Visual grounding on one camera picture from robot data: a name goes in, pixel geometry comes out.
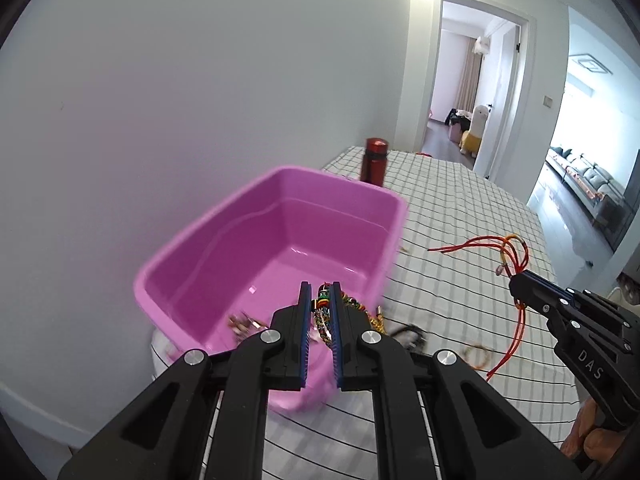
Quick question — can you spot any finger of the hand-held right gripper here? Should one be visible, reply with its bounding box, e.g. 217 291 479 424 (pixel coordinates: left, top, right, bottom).
519 270 577 307
509 275 565 322

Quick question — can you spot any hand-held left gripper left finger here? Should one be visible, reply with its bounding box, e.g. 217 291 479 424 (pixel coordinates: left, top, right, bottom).
57 281 310 480

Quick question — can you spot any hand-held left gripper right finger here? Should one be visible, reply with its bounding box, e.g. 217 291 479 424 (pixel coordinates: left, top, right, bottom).
330 282 583 480

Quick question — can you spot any multicoloured woven bracelet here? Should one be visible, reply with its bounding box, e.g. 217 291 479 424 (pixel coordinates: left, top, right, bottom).
310 284 368 356

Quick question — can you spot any red string bracelet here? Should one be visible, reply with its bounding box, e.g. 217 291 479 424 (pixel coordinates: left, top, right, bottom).
427 234 531 378

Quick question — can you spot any pink plastic tub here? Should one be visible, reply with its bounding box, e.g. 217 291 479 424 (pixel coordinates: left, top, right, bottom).
135 166 410 413

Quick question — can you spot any person's right hand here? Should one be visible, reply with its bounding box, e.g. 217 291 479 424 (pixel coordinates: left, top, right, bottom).
560 400 628 458

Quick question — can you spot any grey sofa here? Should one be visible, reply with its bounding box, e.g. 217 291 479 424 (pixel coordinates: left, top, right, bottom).
545 146 628 228

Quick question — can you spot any white checked tablecloth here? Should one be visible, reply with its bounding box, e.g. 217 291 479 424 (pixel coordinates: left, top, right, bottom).
150 146 581 480

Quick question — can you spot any white yellow plush toy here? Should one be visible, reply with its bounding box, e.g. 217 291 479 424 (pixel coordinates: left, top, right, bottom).
459 104 490 157

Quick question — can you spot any red metal bottle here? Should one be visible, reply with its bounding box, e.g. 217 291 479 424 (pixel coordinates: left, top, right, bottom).
359 137 389 187

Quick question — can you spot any beige curtain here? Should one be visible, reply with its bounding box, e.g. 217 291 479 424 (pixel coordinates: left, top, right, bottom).
460 50 483 113

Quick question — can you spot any square ceiling light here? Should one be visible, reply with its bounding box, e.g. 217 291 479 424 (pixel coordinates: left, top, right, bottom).
570 52 616 75

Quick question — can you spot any black beaded bracelet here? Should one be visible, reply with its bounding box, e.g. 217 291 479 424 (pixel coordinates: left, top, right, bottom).
390 324 428 353

